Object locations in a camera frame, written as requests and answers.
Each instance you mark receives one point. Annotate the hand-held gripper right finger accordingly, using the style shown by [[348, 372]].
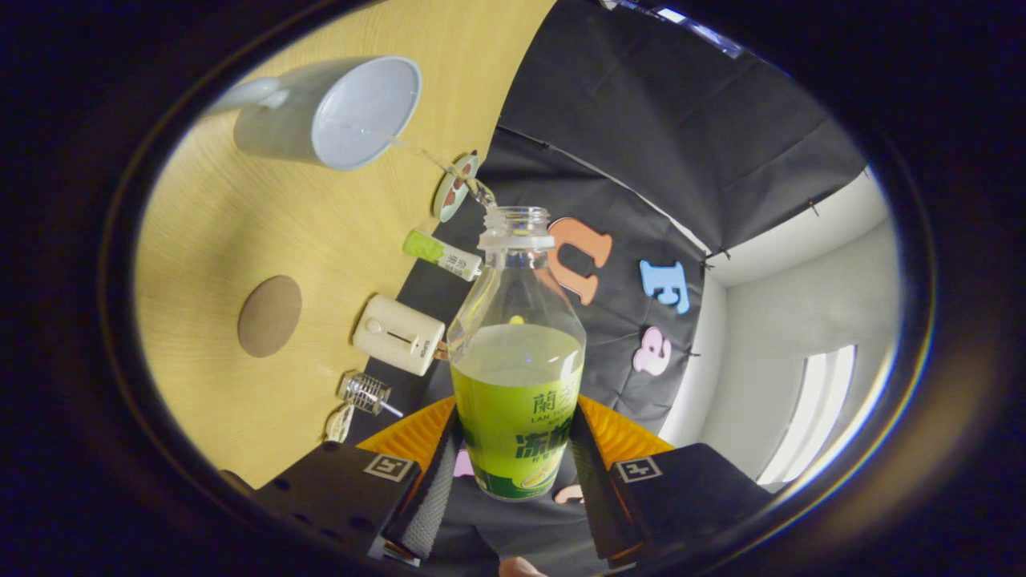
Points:
[[589, 497]]

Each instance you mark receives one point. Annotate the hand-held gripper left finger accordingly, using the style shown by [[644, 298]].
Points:
[[429, 505]]

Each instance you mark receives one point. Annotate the green label juice bottle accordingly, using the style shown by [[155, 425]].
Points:
[[517, 417]]

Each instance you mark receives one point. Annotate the brown round coaster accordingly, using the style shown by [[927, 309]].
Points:
[[270, 316]]

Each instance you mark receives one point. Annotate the white cup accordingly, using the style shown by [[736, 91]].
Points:
[[280, 132]]

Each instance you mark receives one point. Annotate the small capped green drink bottle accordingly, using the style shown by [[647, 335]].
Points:
[[441, 254]]

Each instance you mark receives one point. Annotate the striped drinking straw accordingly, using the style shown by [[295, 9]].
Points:
[[393, 411]]

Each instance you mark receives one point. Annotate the white divided dish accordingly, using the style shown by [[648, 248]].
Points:
[[340, 423]]

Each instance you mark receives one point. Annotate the bread slice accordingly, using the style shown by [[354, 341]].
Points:
[[441, 350]]

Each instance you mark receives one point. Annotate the cream toaster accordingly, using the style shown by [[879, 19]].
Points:
[[397, 335]]

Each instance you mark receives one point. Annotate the ceiling light panel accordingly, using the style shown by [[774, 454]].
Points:
[[813, 413]]

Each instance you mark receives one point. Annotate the pale green plate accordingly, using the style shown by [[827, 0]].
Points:
[[443, 210]]

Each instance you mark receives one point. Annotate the wooden table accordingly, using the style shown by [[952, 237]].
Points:
[[208, 224]]

